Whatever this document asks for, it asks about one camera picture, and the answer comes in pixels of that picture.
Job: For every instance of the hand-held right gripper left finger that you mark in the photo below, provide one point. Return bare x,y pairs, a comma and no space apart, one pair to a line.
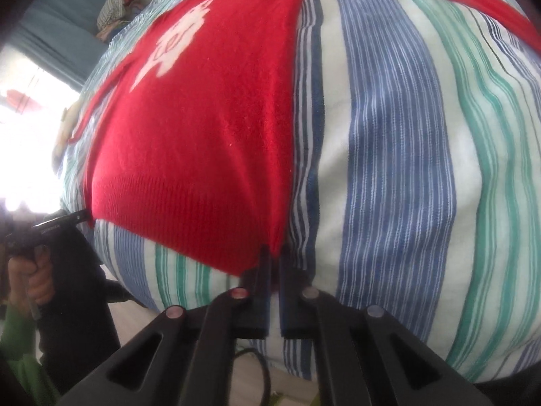
264,292

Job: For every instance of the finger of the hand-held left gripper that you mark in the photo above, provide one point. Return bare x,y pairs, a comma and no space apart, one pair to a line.
63,219

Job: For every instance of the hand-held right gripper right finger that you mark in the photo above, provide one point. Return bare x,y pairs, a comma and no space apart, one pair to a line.
287,304

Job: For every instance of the red knit sweater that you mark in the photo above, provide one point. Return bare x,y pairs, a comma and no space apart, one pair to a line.
190,156

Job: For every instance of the person's left forearm green sleeve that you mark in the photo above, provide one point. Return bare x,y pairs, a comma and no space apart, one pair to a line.
19,359

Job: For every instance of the pile of folded clothes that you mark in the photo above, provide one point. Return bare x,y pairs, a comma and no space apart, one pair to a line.
116,10

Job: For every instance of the person's left hand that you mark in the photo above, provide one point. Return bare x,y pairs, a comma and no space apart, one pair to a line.
36,281

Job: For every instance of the cream pillow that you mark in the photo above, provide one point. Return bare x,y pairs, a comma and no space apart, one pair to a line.
67,135

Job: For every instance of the red object outside window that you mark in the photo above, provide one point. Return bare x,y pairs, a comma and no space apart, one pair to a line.
17,99

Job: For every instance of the striped bed sheet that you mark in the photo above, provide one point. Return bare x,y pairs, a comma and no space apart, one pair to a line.
401,177

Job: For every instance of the blue curtain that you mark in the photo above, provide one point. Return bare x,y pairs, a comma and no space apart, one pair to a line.
59,21

